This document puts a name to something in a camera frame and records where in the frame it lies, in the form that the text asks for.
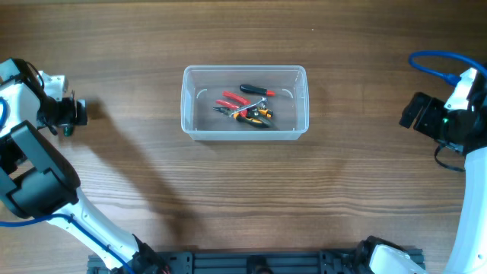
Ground small silver wrench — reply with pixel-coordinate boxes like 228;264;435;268
229;97;268;116

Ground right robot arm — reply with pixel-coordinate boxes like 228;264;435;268
399;63;486;273

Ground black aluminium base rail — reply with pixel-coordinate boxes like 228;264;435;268
87;247;425;274

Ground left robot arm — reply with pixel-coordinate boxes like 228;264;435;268
1;58;170;273

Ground green handled screwdriver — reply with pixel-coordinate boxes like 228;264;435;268
63;90;76;137

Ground black red screwdriver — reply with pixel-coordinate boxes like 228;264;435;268
239;84;294;98

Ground clear plastic container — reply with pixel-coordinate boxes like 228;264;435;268
180;65;310;141

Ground left blue cable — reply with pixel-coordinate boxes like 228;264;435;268
0;97;134;274

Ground red handled cutting pliers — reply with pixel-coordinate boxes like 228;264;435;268
213;91;269;116

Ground orange black long-nose pliers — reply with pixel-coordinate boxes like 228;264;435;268
213;107;274;128

